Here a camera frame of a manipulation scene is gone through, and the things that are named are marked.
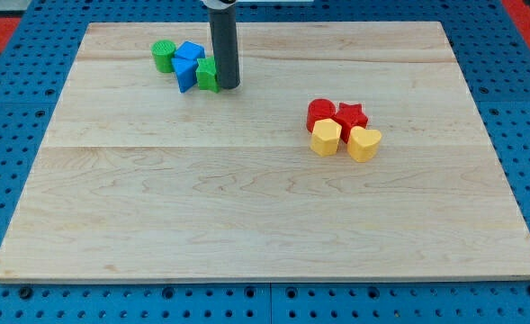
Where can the blue triangle block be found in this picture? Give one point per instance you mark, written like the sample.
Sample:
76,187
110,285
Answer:
185,72

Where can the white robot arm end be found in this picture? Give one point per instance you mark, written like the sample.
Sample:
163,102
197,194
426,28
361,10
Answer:
218,4

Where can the yellow hexagon block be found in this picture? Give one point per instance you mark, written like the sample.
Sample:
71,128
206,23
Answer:
325,137

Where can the red cylinder block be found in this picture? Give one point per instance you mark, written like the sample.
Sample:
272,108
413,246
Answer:
319,109

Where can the red star block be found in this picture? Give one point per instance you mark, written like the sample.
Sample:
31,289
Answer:
348,116

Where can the yellow heart block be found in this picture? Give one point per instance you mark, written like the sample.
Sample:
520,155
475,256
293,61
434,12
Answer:
363,144

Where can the green star block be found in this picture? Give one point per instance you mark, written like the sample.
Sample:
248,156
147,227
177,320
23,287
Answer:
206,75

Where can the light wooden board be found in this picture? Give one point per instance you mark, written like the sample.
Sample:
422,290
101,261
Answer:
138,183

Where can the blue cube block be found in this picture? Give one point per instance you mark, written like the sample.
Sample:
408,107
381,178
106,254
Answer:
190,51

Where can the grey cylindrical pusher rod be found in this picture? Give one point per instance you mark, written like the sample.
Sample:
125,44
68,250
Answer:
224,41

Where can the green cylinder block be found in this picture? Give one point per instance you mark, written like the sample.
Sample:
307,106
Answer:
162,52

